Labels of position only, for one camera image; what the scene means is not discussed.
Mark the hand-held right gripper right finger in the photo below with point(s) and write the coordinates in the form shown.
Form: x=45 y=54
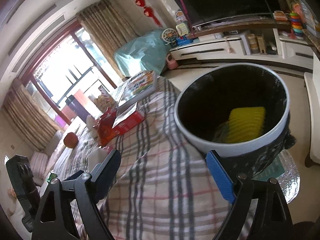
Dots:
x=220 y=177

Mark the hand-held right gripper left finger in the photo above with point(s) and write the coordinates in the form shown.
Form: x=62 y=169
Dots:
x=107 y=172

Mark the orange snack wrapper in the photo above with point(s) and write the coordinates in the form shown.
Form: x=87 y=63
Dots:
x=106 y=127

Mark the red packet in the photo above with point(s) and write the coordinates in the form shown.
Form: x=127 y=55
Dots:
x=130 y=122

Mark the yellow ribbed packaging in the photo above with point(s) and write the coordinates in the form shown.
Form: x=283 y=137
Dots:
x=246 y=125

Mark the white bin with black bag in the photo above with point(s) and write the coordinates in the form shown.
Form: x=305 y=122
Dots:
x=207 y=100

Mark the striped cushion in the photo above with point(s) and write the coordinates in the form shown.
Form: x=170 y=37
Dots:
x=38 y=163

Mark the pink sofa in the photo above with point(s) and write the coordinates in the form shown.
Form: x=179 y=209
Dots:
x=55 y=145

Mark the red apple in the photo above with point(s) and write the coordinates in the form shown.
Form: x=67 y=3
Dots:
x=70 y=139

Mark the plaid tablecloth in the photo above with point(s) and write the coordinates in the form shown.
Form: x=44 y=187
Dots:
x=162 y=175

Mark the green booklet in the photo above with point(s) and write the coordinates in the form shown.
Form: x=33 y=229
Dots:
x=275 y=168

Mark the beige curtain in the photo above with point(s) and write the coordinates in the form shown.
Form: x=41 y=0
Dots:
x=107 y=35
x=27 y=115

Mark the glass side table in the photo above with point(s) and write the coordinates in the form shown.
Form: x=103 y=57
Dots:
x=291 y=180

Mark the glass cookie jar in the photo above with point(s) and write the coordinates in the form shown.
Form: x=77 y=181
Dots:
x=102 y=101

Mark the purple thermos bottle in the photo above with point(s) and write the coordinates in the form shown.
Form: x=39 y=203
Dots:
x=73 y=103

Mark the colourful children's book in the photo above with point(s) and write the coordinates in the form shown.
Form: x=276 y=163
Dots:
x=136 y=87

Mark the white cabinet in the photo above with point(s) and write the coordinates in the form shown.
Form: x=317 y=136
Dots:
x=313 y=120

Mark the sliding balcony door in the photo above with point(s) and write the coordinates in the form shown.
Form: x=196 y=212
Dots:
x=75 y=62

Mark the pink kettlebell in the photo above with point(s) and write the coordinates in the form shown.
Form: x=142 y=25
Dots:
x=172 y=62

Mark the teal furniture cover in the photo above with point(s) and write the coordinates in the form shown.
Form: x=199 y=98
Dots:
x=142 y=52

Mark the white television stand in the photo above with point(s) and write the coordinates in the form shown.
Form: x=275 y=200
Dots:
x=217 y=51

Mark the pink hanging brush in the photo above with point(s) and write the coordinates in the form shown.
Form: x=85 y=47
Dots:
x=229 y=46

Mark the stack of round wooden boxes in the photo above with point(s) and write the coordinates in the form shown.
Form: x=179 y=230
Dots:
x=252 y=42

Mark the wooden building model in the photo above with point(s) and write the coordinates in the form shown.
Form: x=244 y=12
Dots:
x=261 y=43

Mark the blue toy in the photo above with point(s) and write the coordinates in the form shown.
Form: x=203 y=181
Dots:
x=185 y=41

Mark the toy ferris wheel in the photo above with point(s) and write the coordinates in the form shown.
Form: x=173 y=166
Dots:
x=168 y=36

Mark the ceiling air vent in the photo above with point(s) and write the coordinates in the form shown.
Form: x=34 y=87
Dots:
x=37 y=27

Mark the yellow green toy phone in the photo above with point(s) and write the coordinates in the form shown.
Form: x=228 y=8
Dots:
x=181 y=28

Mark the brown marble counter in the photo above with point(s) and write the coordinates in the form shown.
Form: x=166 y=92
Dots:
x=311 y=40

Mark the pink arch toy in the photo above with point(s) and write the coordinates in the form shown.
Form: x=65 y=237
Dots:
x=180 y=15

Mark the toy cash register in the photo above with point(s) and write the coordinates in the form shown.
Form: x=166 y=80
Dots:
x=281 y=15

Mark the black flat television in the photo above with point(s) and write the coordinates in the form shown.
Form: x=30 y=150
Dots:
x=225 y=0

